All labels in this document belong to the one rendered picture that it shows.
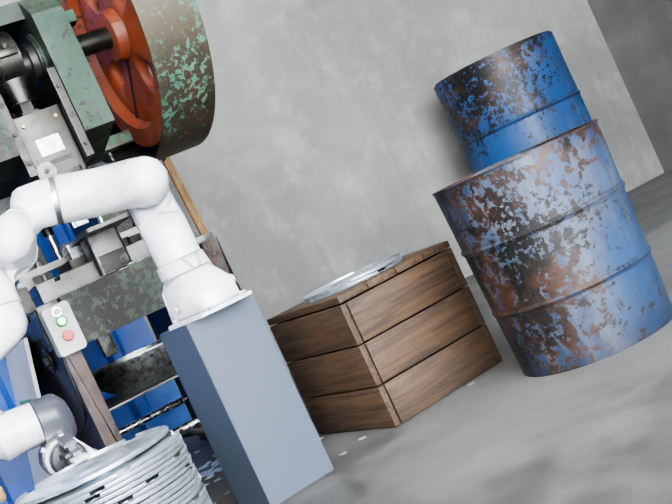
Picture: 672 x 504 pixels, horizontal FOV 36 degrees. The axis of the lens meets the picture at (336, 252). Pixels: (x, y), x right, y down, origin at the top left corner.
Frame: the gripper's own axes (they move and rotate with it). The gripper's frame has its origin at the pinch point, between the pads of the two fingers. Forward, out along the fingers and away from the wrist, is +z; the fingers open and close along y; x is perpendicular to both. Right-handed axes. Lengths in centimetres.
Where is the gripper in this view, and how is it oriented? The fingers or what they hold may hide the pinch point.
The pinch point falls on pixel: (81, 461)
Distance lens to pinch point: 207.1
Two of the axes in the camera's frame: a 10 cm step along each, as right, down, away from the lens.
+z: 3.7, -1.4, -9.2
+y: -4.2, -9.1, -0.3
